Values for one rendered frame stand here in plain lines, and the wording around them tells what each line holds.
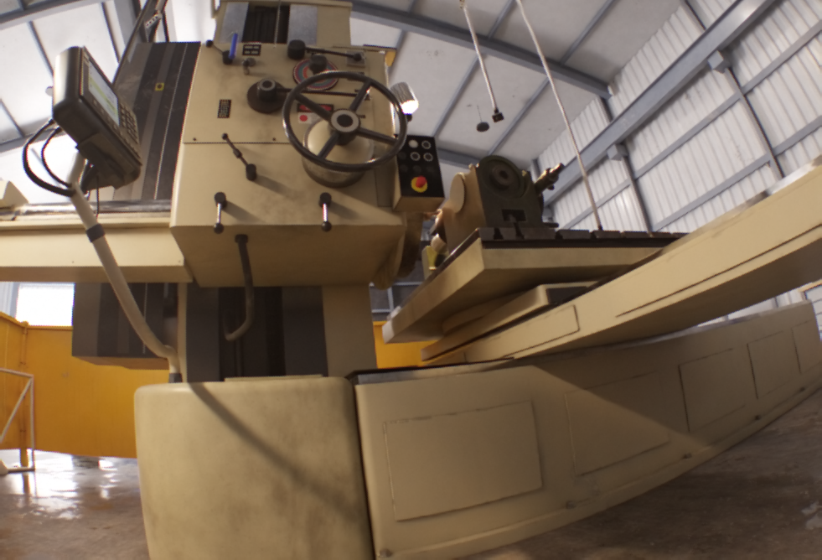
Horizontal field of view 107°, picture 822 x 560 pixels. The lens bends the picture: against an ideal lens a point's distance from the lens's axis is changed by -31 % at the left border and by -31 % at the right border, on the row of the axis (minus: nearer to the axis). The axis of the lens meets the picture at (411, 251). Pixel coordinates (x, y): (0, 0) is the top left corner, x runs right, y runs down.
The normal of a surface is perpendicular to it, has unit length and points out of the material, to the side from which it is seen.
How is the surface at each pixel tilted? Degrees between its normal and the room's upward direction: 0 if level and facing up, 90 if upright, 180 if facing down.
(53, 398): 90
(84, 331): 90
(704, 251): 90
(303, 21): 90
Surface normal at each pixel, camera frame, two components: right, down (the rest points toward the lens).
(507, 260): 0.29, -0.36
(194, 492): 0.04, -0.35
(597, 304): -0.95, 0.01
